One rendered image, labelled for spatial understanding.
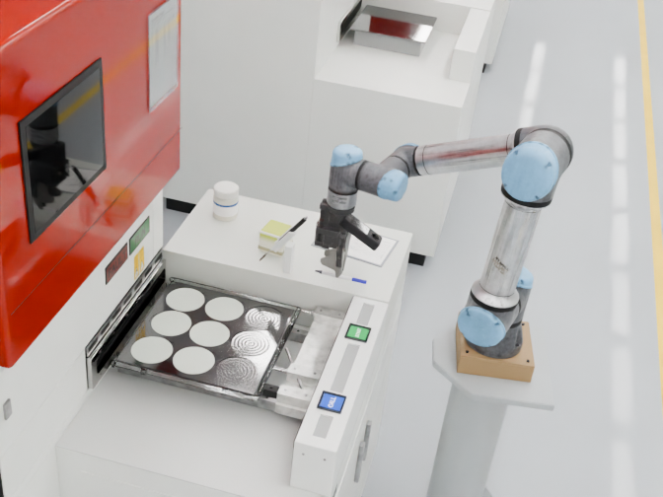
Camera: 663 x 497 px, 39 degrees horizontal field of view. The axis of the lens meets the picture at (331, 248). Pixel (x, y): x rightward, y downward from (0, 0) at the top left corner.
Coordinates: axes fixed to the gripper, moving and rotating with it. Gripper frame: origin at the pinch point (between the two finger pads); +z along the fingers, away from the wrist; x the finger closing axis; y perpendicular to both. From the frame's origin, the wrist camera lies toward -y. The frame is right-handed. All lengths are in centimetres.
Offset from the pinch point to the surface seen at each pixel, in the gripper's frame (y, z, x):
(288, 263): 13.9, -0.1, 1.5
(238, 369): 15.9, 11.2, 34.2
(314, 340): 2.1, 12.4, 14.9
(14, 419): 48, 0, 78
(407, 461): -24, 98, -42
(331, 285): 1.6, 3.3, 1.9
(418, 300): -11, 94, -137
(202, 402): 22.6, 19.3, 39.7
